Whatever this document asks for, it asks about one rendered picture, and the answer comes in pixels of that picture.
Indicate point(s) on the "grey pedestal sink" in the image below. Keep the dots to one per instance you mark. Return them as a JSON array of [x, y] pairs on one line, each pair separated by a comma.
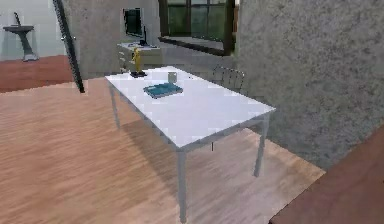
[[23, 41]]

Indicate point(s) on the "black television set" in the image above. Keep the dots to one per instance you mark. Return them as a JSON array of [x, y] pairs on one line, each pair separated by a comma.
[[133, 22]]

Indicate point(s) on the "yellow statuette on black base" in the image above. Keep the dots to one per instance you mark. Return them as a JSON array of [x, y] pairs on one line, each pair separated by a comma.
[[136, 61]]

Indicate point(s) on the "dark framed window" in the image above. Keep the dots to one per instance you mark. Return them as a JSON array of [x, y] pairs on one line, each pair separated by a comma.
[[196, 23]]

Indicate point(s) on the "white table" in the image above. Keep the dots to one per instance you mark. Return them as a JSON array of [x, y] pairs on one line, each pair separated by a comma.
[[200, 113]]

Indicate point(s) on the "reddish brown wooden furniture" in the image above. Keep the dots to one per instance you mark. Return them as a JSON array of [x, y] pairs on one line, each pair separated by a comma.
[[346, 186]]

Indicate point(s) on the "white mug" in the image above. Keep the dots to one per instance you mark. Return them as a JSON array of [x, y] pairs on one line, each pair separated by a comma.
[[172, 77]]

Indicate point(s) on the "teal book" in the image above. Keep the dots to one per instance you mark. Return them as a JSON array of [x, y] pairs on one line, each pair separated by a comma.
[[163, 90]]

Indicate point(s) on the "white chest of drawers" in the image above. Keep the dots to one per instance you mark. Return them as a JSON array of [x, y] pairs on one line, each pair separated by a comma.
[[146, 55]]

